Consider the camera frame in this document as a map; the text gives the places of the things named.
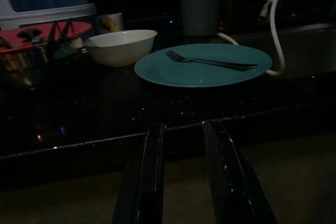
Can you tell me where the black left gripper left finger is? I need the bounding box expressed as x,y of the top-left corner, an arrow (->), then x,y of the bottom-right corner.
111,122 -> 166,224

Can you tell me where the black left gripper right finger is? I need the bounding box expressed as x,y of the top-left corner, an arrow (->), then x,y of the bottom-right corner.
201,121 -> 278,224

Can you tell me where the blue plate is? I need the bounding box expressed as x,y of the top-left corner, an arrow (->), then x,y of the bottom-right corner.
134,43 -> 273,89

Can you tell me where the metal fork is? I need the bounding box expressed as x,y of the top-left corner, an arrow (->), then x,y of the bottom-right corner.
164,50 -> 258,72

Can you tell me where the black chopstick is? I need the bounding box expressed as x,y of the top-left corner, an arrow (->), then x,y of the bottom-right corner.
47,20 -> 58,50
68,18 -> 78,49
61,18 -> 71,50

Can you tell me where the metal spoon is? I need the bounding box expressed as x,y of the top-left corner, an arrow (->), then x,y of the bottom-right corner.
17,29 -> 43,50

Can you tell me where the white bowl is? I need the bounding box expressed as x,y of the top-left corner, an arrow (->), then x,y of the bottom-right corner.
83,29 -> 158,67

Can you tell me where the stainless steel sink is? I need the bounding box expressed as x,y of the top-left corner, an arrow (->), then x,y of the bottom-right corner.
228,23 -> 336,78

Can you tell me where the white printed mug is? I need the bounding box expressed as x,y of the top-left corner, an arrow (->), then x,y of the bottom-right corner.
94,13 -> 124,35

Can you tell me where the grey water filter canister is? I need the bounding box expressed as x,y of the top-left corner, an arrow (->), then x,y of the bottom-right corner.
179,0 -> 221,37

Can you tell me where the pink plate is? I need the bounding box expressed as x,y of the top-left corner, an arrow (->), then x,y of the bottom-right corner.
0,21 -> 93,54

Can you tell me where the white flexible hose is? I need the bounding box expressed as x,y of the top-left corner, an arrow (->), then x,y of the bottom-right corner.
216,0 -> 300,77

